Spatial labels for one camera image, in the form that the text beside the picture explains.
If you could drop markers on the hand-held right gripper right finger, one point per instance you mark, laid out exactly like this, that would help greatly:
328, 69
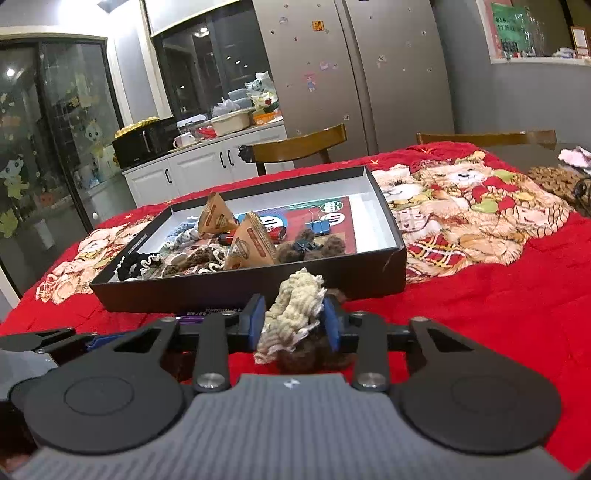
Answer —
331, 325

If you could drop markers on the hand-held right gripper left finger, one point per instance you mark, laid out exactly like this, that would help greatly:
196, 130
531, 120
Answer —
255, 323

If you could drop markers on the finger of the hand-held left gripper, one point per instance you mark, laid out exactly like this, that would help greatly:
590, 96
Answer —
100, 341

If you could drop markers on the cream and brown scrunchie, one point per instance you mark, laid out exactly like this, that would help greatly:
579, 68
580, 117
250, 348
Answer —
295, 304

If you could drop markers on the shallow black cardboard box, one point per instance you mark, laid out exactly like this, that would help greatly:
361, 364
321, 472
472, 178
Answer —
231, 286

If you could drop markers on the brown triangular packet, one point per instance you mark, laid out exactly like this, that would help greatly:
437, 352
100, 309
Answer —
217, 217
251, 247

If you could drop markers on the dark brown fluffy scrunchie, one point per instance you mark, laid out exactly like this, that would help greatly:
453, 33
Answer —
330, 247

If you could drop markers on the red box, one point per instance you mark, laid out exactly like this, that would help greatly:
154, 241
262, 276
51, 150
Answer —
275, 235

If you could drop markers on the blue binder clip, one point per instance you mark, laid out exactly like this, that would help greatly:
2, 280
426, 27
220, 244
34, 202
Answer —
322, 225

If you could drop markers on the blue and white scrunchie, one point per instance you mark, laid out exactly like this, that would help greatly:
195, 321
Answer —
182, 237

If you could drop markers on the purple pen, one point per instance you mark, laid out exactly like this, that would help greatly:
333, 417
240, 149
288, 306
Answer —
194, 319

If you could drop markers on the black scrunchie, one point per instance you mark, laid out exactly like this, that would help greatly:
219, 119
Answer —
138, 265

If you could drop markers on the dark blue hair clip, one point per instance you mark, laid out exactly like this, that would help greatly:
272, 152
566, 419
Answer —
302, 244

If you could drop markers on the brown white-trimmed scrunchie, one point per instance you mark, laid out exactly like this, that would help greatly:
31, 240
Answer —
198, 258

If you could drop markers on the printed card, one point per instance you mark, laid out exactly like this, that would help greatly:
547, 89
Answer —
344, 230

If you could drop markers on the red bear printed blanket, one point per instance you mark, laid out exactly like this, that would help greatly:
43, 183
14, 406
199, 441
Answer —
485, 300

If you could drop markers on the white kitchen cabinet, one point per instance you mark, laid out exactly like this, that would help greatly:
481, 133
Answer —
198, 170

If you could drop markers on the wooden chair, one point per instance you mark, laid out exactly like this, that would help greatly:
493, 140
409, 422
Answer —
485, 138
300, 145

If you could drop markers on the glass door with stickers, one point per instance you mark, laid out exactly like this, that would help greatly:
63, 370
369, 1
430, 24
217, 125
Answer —
46, 161

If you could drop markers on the white cup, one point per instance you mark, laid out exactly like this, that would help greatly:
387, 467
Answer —
184, 141

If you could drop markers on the black microwave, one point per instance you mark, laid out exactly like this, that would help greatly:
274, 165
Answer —
143, 145

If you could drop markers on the beige plastic basin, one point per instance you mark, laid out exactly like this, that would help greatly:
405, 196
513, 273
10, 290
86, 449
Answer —
231, 122

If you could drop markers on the white plastic bag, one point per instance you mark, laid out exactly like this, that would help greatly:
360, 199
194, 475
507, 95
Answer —
226, 108

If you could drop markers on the yellow microwave cover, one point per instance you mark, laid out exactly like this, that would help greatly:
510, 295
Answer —
136, 125

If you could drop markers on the clear storage containers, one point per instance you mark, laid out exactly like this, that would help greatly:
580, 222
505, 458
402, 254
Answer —
240, 96

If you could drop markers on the white green snack bag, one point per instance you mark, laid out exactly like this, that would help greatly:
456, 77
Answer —
262, 92

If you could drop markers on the cartoon figure fridge magnet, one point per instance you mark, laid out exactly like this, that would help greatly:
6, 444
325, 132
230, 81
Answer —
311, 82

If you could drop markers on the silver refrigerator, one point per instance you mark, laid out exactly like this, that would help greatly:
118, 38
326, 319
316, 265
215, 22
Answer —
369, 69

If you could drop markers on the brown woven mat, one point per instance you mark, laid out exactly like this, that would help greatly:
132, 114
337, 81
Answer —
551, 180

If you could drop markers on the dark glass window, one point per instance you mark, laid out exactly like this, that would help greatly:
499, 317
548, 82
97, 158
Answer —
217, 60

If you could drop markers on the white pink cloth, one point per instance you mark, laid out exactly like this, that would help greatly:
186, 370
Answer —
576, 158

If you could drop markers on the red green wall poster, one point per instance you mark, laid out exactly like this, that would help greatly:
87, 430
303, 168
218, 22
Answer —
510, 27

